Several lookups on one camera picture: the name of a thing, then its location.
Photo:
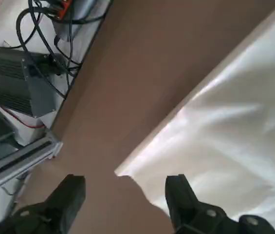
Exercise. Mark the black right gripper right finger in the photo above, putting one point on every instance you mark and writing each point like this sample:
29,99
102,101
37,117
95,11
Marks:
186,204

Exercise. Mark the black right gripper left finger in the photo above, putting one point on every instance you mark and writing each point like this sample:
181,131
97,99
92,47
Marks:
61,202

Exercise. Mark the cream white tablecloth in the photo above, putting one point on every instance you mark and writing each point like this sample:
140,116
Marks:
225,134

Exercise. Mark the orange terminal connector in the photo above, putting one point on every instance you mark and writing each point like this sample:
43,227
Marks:
63,8

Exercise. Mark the short aluminium profile post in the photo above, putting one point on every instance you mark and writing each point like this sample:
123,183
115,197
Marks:
18,158

